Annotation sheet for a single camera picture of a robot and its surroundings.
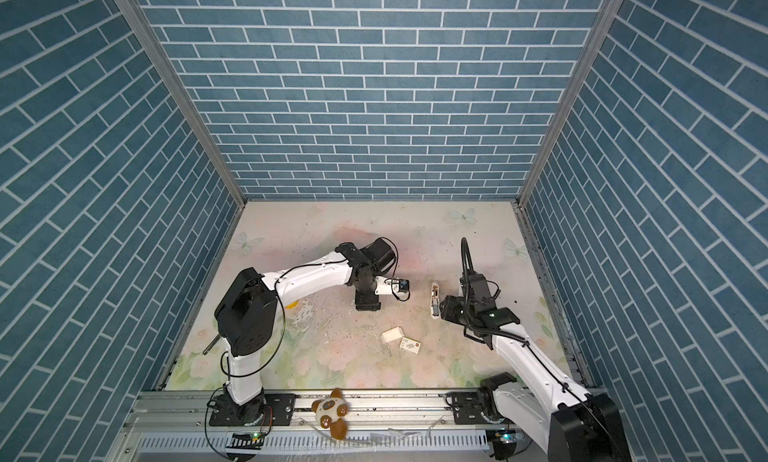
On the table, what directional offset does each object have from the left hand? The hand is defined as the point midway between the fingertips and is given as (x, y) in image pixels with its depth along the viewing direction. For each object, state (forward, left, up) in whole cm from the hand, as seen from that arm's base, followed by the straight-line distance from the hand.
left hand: (374, 294), depth 89 cm
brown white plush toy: (-30, +10, -2) cm, 32 cm away
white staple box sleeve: (-14, -10, -3) cm, 18 cm away
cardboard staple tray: (-11, -5, -5) cm, 13 cm away
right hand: (-4, -20, +2) cm, 21 cm away
